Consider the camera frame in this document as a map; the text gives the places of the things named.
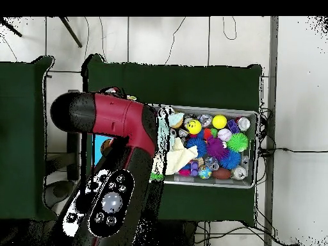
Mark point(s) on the colourful patchwork cloth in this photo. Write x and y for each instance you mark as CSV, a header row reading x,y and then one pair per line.
x,y
132,98

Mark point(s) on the cream muslin cloth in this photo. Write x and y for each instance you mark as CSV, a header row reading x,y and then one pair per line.
x,y
182,156

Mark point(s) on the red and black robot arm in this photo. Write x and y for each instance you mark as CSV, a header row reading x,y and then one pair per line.
x,y
115,118

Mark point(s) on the wooden box with three holes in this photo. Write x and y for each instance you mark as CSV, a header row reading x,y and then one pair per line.
x,y
98,148

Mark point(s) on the dark green table cloth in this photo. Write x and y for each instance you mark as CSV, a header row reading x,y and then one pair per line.
x,y
179,84
20,128

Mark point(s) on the light blue muslin cloth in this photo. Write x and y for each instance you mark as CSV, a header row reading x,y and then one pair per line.
x,y
176,118

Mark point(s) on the black tripod leg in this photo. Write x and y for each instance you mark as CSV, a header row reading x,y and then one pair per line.
x,y
70,32
11,28

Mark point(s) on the yellow smiley face ball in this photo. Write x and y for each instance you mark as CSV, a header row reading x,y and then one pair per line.
x,y
194,126

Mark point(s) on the green spiky rubber ball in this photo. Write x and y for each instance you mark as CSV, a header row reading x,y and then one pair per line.
x,y
237,142
156,176

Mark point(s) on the blue spiky rubber ball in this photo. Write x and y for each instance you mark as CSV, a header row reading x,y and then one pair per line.
x,y
198,146

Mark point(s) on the plain yellow ball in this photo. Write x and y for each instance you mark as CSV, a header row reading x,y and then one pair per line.
x,y
219,121

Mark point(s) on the purple monster toy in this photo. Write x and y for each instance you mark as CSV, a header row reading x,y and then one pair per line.
x,y
216,148

